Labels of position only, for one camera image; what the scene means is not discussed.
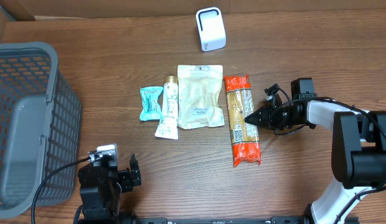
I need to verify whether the San Remo spaghetti packet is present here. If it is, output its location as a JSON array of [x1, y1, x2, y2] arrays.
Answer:
[[224, 75, 261, 167]]

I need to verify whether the white Pantene tube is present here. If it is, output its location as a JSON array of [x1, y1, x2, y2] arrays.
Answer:
[[155, 76, 179, 140]]

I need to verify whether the teal snack packet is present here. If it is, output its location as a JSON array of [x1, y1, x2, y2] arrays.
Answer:
[[139, 86, 163, 121]]

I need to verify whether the translucent beige pouch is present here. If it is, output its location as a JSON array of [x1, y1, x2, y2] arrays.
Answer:
[[177, 65, 225, 129]]

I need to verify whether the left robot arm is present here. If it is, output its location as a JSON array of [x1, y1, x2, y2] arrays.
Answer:
[[73, 152, 141, 224]]

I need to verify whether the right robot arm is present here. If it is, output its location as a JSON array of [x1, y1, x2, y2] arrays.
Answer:
[[245, 78, 386, 223]]

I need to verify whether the white barcode scanner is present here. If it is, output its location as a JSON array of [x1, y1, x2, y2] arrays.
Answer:
[[195, 7, 227, 52]]

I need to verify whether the grey plastic basket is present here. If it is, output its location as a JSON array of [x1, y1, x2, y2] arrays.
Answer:
[[0, 42, 82, 219]]

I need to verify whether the black left camera cable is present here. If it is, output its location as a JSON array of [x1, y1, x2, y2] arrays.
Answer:
[[31, 156, 92, 224]]

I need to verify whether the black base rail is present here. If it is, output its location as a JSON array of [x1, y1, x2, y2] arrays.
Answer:
[[139, 216, 310, 224]]

